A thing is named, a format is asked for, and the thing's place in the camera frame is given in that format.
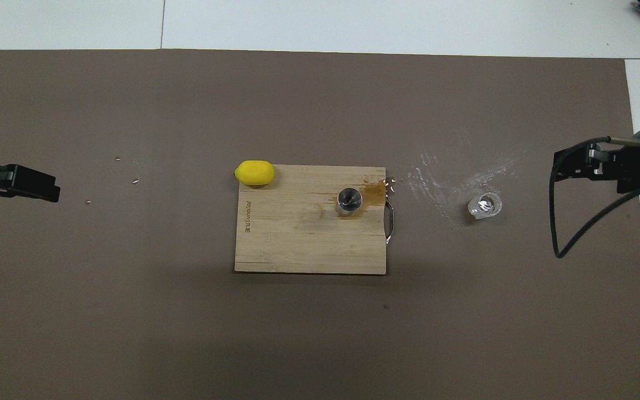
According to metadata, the brown table mat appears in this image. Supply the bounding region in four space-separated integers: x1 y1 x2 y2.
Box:
0 49 640 400

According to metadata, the wooden cutting board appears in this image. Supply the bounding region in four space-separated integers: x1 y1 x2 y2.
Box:
234 165 397 276

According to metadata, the yellow lemon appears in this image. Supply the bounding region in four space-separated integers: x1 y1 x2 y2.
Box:
234 160 276 186

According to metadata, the clear glass cup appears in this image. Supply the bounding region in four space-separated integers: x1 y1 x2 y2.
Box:
467 192 503 221

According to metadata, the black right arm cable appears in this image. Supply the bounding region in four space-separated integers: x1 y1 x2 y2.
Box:
549 136 640 259

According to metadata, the metal jigger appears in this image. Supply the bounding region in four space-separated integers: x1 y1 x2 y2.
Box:
336 188 363 217

